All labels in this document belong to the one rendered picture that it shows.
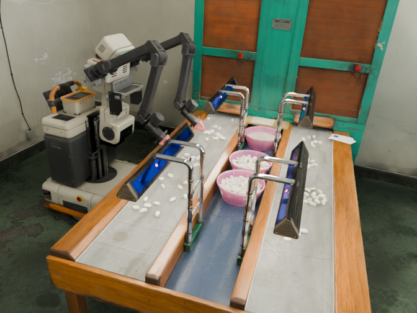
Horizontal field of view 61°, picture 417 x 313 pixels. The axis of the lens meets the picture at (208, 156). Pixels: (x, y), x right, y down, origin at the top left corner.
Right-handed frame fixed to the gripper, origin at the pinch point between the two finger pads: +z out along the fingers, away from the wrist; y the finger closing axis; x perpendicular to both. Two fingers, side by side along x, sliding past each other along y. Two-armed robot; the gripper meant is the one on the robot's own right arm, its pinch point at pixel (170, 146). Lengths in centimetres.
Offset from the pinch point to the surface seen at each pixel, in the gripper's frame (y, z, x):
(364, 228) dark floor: 75, 158, -28
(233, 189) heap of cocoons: -22, 39, -24
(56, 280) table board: -98, 4, 21
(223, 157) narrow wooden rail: 7.8, 27.5, -16.8
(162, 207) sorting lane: -50, 17, -5
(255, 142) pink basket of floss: 43, 40, -24
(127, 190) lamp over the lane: -90, -2, -34
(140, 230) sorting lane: -70, 15, -3
